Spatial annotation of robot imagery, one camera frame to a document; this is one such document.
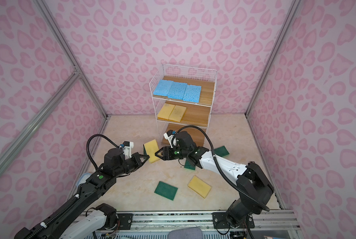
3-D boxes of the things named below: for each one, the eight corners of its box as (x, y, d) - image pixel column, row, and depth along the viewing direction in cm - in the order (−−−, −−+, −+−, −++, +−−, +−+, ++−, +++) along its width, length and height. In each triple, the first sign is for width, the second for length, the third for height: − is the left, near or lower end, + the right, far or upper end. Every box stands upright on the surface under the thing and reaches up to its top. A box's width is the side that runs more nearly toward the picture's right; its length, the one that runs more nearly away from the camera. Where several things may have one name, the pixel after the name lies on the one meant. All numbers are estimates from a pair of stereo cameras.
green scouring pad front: (154, 193, 84) (154, 192, 83) (159, 182, 88) (159, 180, 87) (173, 200, 82) (173, 199, 80) (177, 188, 86) (177, 187, 84)
